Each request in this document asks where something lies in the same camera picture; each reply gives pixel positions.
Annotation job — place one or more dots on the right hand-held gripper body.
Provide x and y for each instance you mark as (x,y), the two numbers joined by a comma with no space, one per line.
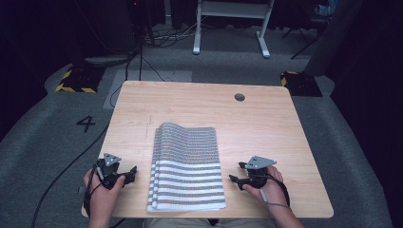
(258,172)

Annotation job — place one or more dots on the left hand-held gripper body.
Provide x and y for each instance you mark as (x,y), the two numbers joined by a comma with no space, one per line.
(109,172)

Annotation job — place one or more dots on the striped cloth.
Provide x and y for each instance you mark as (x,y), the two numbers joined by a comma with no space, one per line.
(187,171)

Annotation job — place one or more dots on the person's right hand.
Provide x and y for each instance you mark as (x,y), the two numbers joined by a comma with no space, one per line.
(272,190)

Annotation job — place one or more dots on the person's left hand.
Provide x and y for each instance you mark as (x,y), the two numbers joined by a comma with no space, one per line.
(103,198)

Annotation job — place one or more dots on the black stand pole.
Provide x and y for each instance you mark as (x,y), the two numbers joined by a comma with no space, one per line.
(140,47)

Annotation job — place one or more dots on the black tripod stand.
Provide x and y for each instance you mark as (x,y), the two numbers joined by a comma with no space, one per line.
(304,38)

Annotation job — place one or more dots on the grey curtain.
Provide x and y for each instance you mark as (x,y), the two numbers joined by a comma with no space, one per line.
(332,34)

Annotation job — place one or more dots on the yellow black striped base plate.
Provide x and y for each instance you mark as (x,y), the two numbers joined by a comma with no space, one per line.
(301,84)
(80,80)

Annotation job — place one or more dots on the white desk frame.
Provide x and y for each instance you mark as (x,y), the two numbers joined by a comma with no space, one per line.
(233,9)

